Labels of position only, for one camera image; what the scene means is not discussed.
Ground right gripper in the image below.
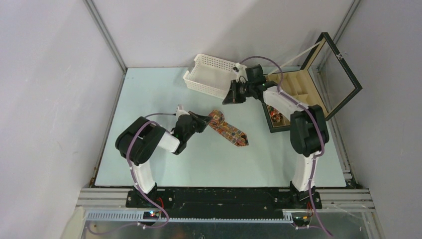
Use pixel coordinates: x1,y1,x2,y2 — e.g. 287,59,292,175
222,80,254,105

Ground colourful patterned tie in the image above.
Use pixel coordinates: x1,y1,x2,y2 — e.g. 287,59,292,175
209,110,249,147

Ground white perforated plastic basket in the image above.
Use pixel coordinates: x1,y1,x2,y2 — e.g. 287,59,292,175
183,54,236,99

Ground black compartment tie box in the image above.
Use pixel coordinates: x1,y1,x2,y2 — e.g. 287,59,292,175
266,32,362,121

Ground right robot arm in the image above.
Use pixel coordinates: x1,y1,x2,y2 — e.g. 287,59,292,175
222,63,329,208

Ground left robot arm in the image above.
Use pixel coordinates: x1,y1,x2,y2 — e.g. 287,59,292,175
115,110,212,208

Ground rolled tie near compartment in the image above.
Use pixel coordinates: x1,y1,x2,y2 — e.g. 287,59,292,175
268,106,283,127

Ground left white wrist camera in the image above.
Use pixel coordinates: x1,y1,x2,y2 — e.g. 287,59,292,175
175,104,190,120

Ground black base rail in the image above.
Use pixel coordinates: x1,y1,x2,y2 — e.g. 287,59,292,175
125,187,322,220

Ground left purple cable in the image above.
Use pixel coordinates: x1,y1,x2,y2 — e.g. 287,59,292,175
86,113,177,236

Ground purple cable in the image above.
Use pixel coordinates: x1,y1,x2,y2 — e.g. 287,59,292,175
86,113,177,236
235,56,334,238

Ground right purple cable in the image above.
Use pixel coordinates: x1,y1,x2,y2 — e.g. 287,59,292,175
235,56,334,238

